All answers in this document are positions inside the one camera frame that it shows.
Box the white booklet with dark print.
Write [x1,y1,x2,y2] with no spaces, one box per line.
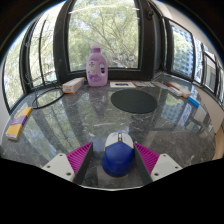
[109,80,137,89]

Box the red and white book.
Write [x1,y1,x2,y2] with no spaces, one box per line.
[165,82,193,99]

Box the white and orange carton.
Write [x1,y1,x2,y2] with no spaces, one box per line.
[62,76,86,95]

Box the pale printed pamphlet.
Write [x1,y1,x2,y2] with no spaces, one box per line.
[133,80,156,88]

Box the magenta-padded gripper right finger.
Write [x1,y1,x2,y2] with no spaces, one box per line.
[133,142,183,185]

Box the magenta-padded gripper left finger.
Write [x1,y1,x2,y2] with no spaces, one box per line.
[42,142,95,185]

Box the blue and white computer mouse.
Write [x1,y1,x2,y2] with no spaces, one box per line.
[100,131,136,178]

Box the black wire stand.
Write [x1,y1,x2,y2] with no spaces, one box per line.
[23,19,65,110]

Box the small blue box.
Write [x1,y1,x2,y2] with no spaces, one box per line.
[187,96,201,108]

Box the yellow and purple box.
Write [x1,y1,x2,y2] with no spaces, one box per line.
[5,106,33,141]

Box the round black mouse pad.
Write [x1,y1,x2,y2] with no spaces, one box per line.
[110,88,158,115]

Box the purple detergent bottle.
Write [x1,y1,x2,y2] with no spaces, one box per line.
[85,42,109,88]

